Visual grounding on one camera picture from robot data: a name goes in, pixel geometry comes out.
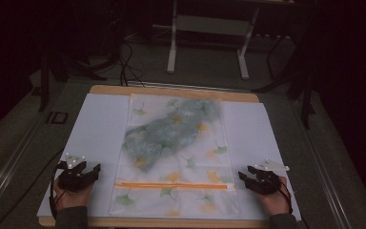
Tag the person's right hand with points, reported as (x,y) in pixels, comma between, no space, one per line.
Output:
(278,203)

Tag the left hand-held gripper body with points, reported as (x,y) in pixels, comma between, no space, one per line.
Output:
(71,179)

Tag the black tripod stand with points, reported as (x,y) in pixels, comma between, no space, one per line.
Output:
(46,82)

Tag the black metal stand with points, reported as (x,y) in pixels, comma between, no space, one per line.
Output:
(306,95)

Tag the person's left hand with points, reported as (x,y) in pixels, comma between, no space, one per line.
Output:
(73,199)

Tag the white metal stand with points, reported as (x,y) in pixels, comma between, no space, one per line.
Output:
(173,47)

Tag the white leaf-print mesh laundry bag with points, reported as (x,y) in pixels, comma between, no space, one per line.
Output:
(184,197)

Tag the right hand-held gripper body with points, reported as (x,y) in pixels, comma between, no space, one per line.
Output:
(268,183)

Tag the white table mat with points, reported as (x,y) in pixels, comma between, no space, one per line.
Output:
(98,127)

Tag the blue-green cloth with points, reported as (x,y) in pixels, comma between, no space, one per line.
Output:
(168,130)

